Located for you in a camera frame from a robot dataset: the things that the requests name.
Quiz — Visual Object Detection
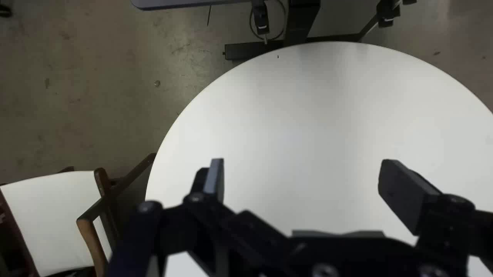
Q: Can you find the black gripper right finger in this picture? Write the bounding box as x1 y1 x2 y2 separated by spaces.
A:
377 159 477 248

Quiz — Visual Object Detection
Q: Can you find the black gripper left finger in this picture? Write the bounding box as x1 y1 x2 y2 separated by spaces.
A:
185 157 243 223

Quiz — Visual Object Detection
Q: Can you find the wooden chair white seat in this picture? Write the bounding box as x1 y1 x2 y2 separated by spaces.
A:
0 152 158 277

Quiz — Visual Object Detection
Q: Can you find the black robot stand base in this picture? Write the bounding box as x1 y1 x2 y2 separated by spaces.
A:
223 0 372 65

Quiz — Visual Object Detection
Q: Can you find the black cable with plug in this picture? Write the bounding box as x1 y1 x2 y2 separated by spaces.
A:
248 0 288 46

